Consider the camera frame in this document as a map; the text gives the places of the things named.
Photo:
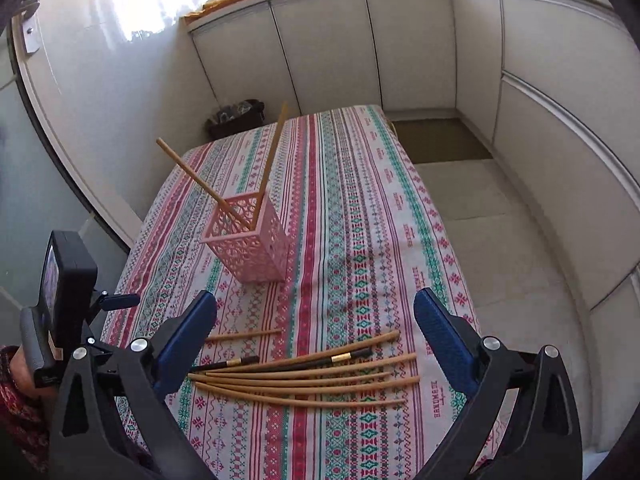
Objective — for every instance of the dark trash bin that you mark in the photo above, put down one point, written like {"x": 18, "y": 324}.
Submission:
{"x": 235, "y": 127}

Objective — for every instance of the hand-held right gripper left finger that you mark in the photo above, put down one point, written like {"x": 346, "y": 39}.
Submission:
{"x": 187, "y": 345}

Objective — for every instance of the person's left forearm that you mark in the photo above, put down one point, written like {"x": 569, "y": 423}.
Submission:
{"x": 20, "y": 420}

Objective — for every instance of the black chopstick with gold band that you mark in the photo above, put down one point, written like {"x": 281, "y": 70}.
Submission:
{"x": 245, "y": 360}
{"x": 360, "y": 353}

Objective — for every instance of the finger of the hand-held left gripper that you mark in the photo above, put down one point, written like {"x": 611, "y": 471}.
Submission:
{"x": 120, "y": 301}

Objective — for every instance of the brown floor mat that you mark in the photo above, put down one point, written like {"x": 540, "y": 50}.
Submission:
{"x": 440, "y": 140}

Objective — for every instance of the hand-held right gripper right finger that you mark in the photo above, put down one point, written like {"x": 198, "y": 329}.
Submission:
{"x": 442, "y": 335}

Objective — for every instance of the striped patterned tablecloth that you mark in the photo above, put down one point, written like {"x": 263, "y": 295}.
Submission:
{"x": 340, "y": 210}

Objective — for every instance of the pink lattice chopstick basket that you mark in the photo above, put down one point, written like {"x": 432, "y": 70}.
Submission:
{"x": 260, "y": 255}

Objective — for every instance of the tan wooden chopstick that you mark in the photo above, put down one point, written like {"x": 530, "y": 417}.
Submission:
{"x": 395, "y": 358}
{"x": 395, "y": 382}
{"x": 195, "y": 175}
{"x": 245, "y": 336}
{"x": 272, "y": 155}
{"x": 350, "y": 400}
{"x": 380, "y": 338}
{"x": 350, "y": 375}

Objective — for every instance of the crumpled plastic bag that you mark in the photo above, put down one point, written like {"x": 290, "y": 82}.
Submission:
{"x": 232, "y": 110}

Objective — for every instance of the white kitchen base cabinets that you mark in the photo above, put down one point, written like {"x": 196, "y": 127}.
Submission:
{"x": 325, "y": 50}

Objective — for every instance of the grey wall bracket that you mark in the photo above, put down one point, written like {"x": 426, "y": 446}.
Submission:
{"x": 27, "y": 30}

